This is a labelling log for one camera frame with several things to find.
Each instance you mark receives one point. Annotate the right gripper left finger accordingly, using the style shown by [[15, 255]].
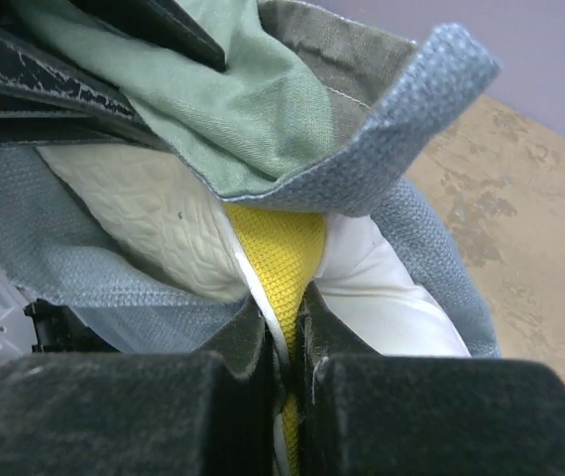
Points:
[[207, 412]]

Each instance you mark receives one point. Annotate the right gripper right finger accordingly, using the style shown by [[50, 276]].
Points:
[[363, 413]]

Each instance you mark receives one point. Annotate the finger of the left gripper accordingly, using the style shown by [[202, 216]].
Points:
[[45, 100], [163, 23]]

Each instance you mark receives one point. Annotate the white quilted pillow yellow stripe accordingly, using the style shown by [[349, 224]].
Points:
[[156, 208]]

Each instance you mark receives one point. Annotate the patchwork green beige pillowcase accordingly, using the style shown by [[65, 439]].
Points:
[[314, 113]]

